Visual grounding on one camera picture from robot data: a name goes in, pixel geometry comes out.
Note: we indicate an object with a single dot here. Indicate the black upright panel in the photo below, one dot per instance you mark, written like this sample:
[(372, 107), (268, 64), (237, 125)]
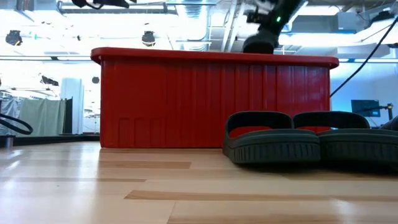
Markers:
[(68, 116)]

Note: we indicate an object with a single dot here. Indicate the black rubber slide sandal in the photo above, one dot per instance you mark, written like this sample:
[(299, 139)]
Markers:
[(357, 146), (270, 149), (260, 43), (392, 125)]

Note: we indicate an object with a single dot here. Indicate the black ceiling spot lamp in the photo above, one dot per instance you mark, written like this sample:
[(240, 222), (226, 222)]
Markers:
[(148, 38), (14, 38)]

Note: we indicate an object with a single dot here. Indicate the small black round fixture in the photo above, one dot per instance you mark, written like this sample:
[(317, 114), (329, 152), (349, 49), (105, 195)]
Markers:
[(95, 80)]

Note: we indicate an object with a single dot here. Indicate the red plastic bin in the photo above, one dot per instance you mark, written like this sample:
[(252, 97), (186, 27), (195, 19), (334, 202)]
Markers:
[(171, 102)]

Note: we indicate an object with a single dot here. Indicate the grey-green curtain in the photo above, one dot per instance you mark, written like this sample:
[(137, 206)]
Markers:
[(42, 116)]

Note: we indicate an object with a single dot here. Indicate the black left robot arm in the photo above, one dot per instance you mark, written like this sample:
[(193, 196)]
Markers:
[(109, 3)]

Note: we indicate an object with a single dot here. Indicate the grey ventilation box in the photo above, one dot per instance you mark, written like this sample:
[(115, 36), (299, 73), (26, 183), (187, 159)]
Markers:
[(342, 23)]

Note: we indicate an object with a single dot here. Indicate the silver spiral air duct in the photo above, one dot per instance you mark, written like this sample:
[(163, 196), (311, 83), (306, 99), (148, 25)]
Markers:
[(192, 18)]

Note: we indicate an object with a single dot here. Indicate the black hanging fixture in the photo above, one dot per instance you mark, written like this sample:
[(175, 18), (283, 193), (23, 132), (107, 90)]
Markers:
[(49, 81)]

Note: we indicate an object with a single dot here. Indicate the white column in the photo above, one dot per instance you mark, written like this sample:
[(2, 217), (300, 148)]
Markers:
[(72, 105)]

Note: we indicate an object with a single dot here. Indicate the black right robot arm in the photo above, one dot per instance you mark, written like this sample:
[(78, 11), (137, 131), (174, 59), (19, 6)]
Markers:
[(295, 6)]

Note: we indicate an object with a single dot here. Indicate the black aluminium frame rail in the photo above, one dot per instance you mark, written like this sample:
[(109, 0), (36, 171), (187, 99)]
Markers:
[(56, 140)]

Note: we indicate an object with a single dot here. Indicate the dark desk monitor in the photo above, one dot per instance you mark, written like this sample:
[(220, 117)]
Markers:
[(365, 108)]

